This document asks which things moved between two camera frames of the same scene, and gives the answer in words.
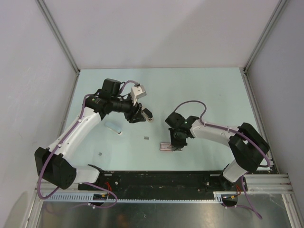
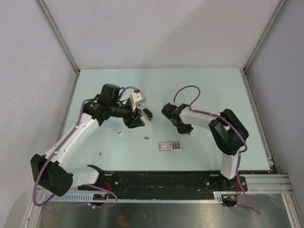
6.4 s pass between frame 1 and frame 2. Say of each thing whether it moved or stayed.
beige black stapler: stayed
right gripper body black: moved
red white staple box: stayed
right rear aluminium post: stayed
